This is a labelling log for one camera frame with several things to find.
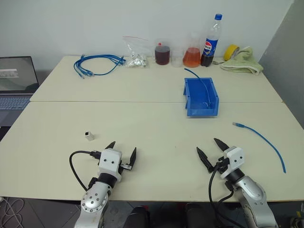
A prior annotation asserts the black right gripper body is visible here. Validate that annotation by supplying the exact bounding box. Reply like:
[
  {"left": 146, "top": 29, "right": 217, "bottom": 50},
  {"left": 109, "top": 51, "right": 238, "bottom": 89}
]
[{"left": 208, "top": 155, "right": 230, "bottom": 176}]

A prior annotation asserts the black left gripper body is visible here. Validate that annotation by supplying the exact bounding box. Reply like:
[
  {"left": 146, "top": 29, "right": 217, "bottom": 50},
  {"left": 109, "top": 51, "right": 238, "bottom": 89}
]
[{"left": 119, "top": 161, "right": 133, "bottom": 171}]

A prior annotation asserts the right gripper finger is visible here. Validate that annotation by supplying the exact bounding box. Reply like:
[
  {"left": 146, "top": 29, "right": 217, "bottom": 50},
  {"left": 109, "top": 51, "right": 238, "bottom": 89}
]
[
  {"left": 196, "top": 146, "right": 214, "bottom": 173},
  {"left": 213, "top": 137, "right": 229, "bottom": 152}
]

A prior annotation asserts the blue Ethernet cable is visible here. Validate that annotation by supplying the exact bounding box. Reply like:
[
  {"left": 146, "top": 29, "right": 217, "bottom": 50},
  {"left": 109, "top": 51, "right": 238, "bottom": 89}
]
[
  {"left": 232, "top": 122, "right": 287, "bottom": 174},
  {"left": 80, "top": 54, "right": 123, "bottom": 63},
  {"left": 73, "top": 55, "right": 125, "bottom": 79},
  {"left": 184, "top": 68, "right": 214, "bottom": 108},
  {"left": 74, "top": 54, "right": 125, "bottom": 77},
  {"left": 88, "top": 57, "right": 126, "bottom": 77}
]

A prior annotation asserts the dark rounded shape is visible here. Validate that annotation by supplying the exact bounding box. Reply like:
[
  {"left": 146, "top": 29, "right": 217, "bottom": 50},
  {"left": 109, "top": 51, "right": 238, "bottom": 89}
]
[{"left": 123, "top": 206, "right": 151, "bottom": 228}]

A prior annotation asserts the blue plastic parts bin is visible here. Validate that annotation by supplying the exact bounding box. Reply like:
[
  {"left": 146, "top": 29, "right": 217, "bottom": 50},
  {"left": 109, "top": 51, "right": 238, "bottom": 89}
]
[{"left": 183, "top": 76, "right": 219, "bottom": 118}]

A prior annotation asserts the pale green towel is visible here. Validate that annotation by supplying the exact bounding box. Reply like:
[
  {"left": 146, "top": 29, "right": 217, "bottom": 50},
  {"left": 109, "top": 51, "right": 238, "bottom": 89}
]
[{"left": 220, "top": 46, "right": 264, "bottom": 76}]

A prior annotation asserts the clear zip bag of couplers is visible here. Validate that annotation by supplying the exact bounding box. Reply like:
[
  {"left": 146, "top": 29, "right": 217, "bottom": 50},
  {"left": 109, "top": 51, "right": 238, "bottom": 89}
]
[{"left": 122, "top": 36, "right": 149, "bottom": 70}]

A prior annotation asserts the flask of orange liquid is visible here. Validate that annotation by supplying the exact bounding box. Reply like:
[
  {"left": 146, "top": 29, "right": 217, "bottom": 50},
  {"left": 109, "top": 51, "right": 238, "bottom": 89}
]
[{"left": 182, "top": 31, "right": 201, "bottom": 68}]

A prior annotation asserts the yellow tape roll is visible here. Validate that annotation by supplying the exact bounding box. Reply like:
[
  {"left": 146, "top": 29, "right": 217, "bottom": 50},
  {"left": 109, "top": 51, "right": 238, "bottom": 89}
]
[{"left": 224, "top": 44, "right": 240, "bottom": 61}]

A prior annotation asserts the empty clear plastic beaker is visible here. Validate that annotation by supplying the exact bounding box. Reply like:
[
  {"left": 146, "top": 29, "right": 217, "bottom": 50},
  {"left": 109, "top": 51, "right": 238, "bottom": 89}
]
[{"left": 171, "top": 46, "right": 185, "bottom": 68}]

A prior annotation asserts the Pepsi cola bottle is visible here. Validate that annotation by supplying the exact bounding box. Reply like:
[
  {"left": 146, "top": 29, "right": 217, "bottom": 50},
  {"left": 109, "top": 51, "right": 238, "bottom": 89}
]
[{"left": 200, "top": 13, "right": 223, "bottom": 67}]

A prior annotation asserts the beaker of dark red liquid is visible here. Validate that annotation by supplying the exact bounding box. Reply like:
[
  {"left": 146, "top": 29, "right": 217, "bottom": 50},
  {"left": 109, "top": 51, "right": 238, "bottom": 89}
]
[{"left": 154, "top": 40, "right": 171, "bottom": 66}]

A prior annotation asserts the grey laptop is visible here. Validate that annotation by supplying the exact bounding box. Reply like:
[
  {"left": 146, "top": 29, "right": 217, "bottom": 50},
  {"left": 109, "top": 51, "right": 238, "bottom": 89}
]
[{"left": 0, "top": 56, "right": 40, "bottom": 127}]

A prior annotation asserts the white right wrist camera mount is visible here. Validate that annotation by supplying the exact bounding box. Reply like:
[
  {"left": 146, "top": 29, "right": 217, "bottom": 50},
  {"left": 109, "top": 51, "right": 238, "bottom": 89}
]
[{"left": 219, "top": 146, "right": 244, "bottom": 181}]

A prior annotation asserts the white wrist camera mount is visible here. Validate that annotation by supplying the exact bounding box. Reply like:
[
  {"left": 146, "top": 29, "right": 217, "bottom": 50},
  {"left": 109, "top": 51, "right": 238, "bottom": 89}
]
[
  {"left": 219, "top": 146, "right": 244, "bottom": 181},
  {"left": 97, "top": 149, "right": 123, "bottom": 179}
]

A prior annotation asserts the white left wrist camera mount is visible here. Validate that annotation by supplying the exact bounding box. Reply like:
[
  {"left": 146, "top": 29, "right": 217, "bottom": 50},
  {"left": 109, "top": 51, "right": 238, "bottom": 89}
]
[{"left": 97, "top": 149, "right": 123, "bottom": 179}]

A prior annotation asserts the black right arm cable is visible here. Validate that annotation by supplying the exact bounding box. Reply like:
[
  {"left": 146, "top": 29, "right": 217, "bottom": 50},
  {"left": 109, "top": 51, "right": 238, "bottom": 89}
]
[{"left": 208, "top": 163, "right": 236, "bottom": 228}]

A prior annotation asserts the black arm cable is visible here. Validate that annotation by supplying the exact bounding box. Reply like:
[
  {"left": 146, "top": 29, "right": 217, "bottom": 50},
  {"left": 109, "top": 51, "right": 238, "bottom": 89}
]
[
  {"left": 208, "top": 163, "right": 236, "bottom": 228},
  {"left": 69, "top": 150, "right": 102, "bottom": 191}
]

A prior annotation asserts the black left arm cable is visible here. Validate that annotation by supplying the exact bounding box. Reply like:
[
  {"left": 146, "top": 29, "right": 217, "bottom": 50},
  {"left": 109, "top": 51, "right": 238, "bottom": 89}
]
[{"left": 69, "top": 150, "right": 102, "bottom": 191}]

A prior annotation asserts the white floor cable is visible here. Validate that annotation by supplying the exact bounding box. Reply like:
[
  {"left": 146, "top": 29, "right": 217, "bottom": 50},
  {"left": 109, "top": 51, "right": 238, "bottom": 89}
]
[{"left": 0, "top": 196, "right": 25, "bottom": 228}]

